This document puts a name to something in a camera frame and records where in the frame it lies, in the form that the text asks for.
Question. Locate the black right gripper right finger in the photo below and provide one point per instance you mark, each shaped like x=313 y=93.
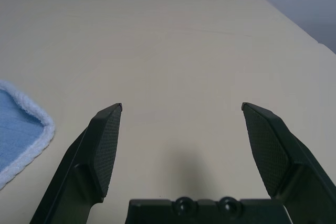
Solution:
x=286 y=161

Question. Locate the blue towel with white edge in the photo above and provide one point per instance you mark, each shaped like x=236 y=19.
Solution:
x=18 y=134

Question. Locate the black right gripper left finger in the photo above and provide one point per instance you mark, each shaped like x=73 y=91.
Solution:
x=78 y=171

